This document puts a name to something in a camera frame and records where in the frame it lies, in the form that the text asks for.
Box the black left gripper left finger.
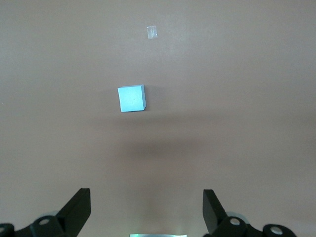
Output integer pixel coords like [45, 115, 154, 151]
[0, 188, 91, 237]

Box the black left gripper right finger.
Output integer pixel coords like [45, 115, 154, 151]
[202, 189, 296, 237]

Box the light blue foam block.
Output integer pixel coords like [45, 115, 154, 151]
[117, 84, 148, 113]

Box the clear tape piece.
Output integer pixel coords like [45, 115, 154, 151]
[146, 25, 158, 40]

